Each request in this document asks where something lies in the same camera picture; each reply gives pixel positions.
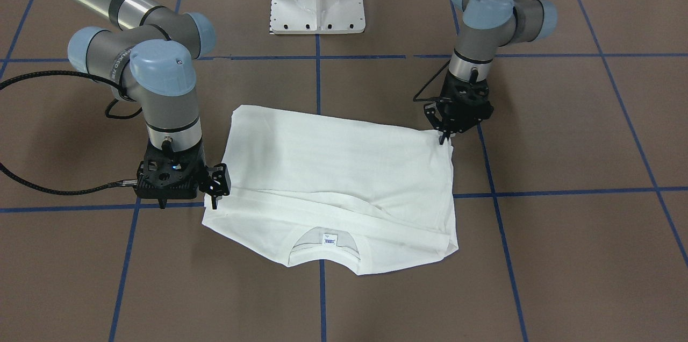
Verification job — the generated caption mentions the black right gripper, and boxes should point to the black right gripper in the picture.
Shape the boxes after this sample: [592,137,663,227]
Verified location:
[134,140,231,210]

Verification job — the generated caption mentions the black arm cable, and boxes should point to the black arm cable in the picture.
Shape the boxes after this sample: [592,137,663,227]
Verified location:
[0,70,146,195]
[413,60,452,103]

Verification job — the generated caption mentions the white long-sleeve printed shirt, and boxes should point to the white long-sleeve printed shirt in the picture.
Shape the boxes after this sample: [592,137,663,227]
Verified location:
[202,105,459,275]

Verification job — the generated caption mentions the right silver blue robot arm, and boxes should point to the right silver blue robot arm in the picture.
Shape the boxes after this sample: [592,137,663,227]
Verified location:
[2,0,231,209]

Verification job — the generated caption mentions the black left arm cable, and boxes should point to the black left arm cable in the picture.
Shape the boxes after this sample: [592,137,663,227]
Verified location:
[413,60,452,103]

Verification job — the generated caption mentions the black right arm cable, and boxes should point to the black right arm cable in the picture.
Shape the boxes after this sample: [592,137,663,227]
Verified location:
[0,70,146,195]

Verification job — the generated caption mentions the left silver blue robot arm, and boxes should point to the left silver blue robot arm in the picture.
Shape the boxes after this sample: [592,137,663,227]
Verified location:
[424,0,558,144]

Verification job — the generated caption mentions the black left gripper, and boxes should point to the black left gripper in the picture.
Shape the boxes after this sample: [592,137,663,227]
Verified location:
[424,72,494,145]

